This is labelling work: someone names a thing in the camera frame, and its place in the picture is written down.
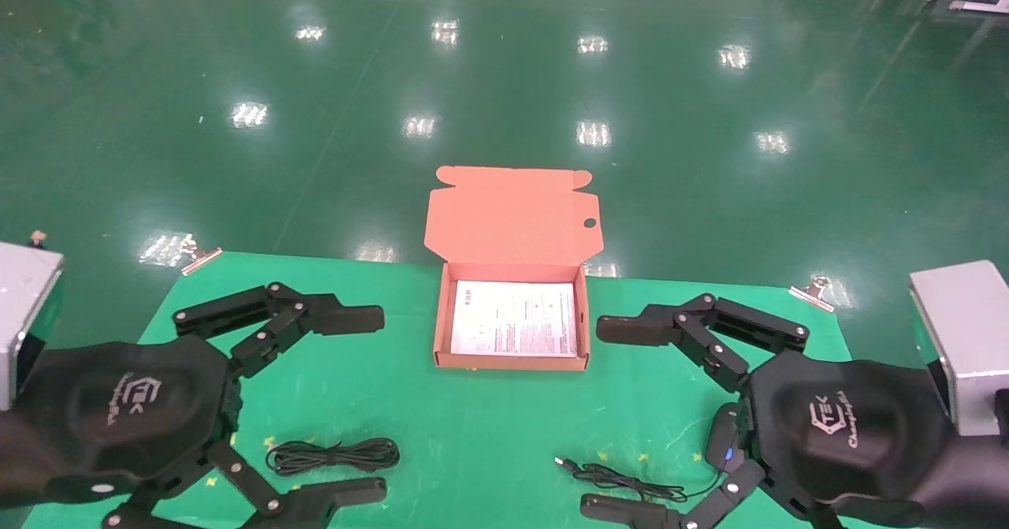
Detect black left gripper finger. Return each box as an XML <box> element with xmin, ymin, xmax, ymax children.
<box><xmin>173</xmin><ymin>282</ymin><xmax>385</xmax><ymax>380</ymax></box>
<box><xmin>102</xmin><ymin>441</ymin><xmax>389</xmax><ymax>529</ymax></box>

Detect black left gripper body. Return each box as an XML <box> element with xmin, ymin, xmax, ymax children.
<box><xmin>12</xmin><ymin>338</ymin><xmax>242</xmax><ymax>508</ymax></box>

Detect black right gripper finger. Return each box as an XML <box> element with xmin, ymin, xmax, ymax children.
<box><xmin>580</xmin><ymin>460</ymin><xmax>767</xmax><ymax>529</ymax></box>
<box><xmin>596</xmin><ymin>293</ymin><xmax>810</xmax><ymax>393</ymax></box>

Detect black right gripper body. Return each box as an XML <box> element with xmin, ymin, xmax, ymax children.
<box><xmin>743</xmin><ymin>352</ymin><xmax>959</xmax><ymax>508</ymax></box>

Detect black data cable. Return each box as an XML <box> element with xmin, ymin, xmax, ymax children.
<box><xmin>266</xmin><ymin>438</ymin><xmax>401</xmax><ymax>477</ymax></box>

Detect black wired mouse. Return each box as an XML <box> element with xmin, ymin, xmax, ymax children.
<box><xmin>555</xmin><ymin>401</ymin><xmax>748</xmax><ymax>505</ymax></box>

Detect orange cardboard box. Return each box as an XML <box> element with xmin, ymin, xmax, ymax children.
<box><xmin>423</xmin><ymin>166</ymin><xmax>605</xmax><ymax>372</ymax></box>

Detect white printed leaflet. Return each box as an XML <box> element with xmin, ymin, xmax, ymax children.
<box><xmin>450</xmin><ymin>280</ymin><xmax>579</xmax><ymax>357</ymax></box>

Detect metal cloth clip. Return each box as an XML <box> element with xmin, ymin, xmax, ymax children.
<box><xmin>180</xmin><ymin>236</ymin><xmax>224</xmax><ymax>277</ymax></box>
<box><xmin>789</xmin><ymin>275</ymin><xmax>836</xmax><ymax>313</ymax></box>

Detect green table cloth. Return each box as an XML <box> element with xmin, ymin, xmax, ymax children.
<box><xmin>20</xmin><ymin>251</ymin><xmax>919</xmax><ymax>529</ymax></box>

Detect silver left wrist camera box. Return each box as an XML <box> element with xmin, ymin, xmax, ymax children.
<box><xmin>0</xmin><ymin>241</ymin><xmax>65</xmax><ymax>412</ymax></box>

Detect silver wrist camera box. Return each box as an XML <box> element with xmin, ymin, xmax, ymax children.
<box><xmin>0</xmin><ymin>241</ymin><xmax>65</xmax><ymax>412</ymax></box>
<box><xmin>909</xmin><ymin>259</ymin><xmax>1009</xmax><ymax>438</ymax></box>

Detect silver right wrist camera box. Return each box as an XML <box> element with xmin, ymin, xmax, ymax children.
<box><xmin>909</xmin><ymin>259</ymin><xmax>1009</xmax><ymax>438</ymax></box>

